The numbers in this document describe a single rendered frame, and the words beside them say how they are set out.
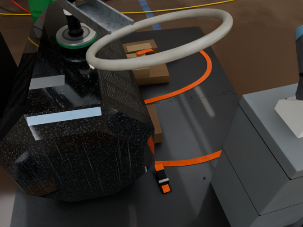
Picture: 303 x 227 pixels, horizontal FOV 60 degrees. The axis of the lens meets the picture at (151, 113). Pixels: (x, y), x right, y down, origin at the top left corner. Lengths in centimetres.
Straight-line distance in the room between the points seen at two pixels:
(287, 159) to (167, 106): 137
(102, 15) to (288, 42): 249
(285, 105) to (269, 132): 13
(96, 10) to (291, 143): 100
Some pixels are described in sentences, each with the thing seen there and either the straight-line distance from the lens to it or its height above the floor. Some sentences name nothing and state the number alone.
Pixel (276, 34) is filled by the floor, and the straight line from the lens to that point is 346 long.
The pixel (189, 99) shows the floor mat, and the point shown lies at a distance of 233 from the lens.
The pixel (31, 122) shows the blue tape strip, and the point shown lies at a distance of 124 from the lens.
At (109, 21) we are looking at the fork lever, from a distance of 121.
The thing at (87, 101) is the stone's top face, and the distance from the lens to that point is 121.
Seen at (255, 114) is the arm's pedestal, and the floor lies 85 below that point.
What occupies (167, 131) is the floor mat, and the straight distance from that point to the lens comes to 209.
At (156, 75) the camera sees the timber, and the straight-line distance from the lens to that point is 241.
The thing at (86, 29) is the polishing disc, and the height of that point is 88.
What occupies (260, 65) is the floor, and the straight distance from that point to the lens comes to 289.
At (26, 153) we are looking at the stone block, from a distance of 133.
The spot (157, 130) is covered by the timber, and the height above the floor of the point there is 13.
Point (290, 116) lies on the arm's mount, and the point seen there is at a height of 90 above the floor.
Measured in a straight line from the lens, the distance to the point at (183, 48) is 69.
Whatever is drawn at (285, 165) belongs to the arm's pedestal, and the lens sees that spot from 111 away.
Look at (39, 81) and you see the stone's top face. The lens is 138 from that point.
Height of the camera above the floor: 167
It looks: 49 degrees down
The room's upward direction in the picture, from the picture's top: straight up
